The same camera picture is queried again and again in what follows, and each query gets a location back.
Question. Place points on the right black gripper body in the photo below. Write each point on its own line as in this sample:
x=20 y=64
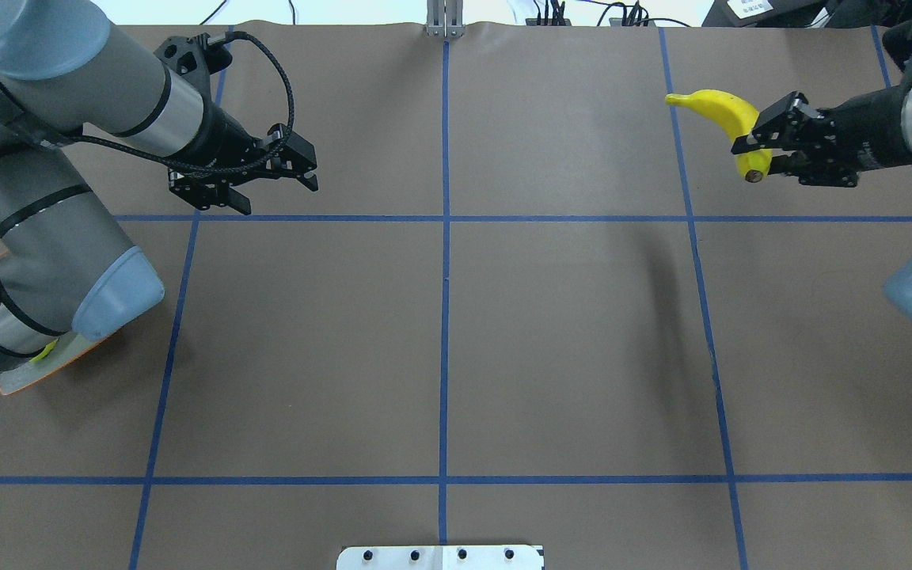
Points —
x=868 y=132

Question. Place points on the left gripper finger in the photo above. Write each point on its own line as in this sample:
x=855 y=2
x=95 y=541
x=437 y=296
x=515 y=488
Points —
x=296 y=159
x=205 y=196

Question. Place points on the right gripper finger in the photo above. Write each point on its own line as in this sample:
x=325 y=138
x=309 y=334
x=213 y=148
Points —
x=791 y=165
x=791 y=123

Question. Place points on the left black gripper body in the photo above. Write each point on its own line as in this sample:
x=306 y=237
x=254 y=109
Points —
x=228 y=135

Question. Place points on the yellow banana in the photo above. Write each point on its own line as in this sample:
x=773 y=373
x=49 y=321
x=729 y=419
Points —
x=44 y=352
x=736 y=118

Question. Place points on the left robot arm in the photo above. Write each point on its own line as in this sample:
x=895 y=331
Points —
x=70 y=276

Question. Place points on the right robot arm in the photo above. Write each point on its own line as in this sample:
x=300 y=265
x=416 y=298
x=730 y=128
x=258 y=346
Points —
x=898 y=287

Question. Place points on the grey square plate orange rim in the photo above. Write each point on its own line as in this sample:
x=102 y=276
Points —
x=52 y=360

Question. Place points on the aluminium frame post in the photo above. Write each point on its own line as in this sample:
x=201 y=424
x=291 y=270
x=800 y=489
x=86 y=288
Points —
x=445 y=19

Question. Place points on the white camera post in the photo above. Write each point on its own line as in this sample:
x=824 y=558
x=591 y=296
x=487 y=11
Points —
x=516 y=556

